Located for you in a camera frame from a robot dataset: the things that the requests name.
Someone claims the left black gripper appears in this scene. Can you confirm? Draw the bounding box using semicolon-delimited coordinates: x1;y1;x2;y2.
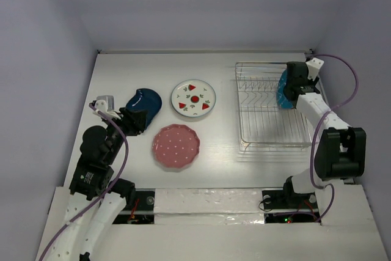
104;106;148;163

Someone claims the dark blue plate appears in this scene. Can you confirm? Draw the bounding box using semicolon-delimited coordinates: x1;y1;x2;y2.
125;88;163;130

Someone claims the teal blue plate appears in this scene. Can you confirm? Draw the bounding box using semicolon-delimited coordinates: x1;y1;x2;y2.
276;70;294;109

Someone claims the white patterned plate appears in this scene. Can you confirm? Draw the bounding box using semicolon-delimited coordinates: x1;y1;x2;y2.
170;79;216;118

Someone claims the pink and cream plate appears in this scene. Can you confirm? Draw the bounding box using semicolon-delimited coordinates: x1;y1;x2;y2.
170;87;216;118

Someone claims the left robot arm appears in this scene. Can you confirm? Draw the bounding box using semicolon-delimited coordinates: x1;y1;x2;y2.
39;100;148;260

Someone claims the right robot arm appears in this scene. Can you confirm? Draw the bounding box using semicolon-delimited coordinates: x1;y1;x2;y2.
277;57;367;208

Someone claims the silver foil strip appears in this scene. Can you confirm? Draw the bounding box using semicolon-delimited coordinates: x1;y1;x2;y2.
153;188;265;226

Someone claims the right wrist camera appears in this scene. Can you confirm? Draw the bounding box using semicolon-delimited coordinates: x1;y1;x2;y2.
305;57;324;81

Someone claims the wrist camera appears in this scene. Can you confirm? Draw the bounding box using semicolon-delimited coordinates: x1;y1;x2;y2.
89;95;120;119
305;57;324;81

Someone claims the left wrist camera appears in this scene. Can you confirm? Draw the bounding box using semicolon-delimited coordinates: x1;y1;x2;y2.
89;95;120;119

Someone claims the wire dish rack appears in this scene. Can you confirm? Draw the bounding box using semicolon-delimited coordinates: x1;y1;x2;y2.
235;61;313;150

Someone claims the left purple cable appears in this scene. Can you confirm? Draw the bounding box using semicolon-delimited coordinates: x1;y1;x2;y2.
39;103;129;261

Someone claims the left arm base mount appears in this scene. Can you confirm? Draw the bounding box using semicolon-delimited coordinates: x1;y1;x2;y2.
113;189;155;225

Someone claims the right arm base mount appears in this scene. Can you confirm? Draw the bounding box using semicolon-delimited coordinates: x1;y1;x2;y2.
258;189;320;224

